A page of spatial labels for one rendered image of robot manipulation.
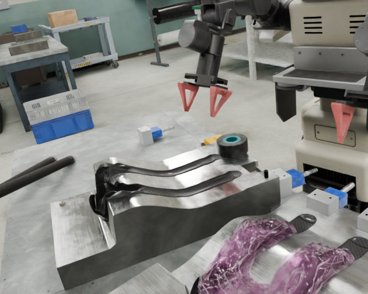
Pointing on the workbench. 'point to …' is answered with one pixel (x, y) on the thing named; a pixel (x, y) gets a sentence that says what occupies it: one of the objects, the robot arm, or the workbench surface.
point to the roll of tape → (232, 145)
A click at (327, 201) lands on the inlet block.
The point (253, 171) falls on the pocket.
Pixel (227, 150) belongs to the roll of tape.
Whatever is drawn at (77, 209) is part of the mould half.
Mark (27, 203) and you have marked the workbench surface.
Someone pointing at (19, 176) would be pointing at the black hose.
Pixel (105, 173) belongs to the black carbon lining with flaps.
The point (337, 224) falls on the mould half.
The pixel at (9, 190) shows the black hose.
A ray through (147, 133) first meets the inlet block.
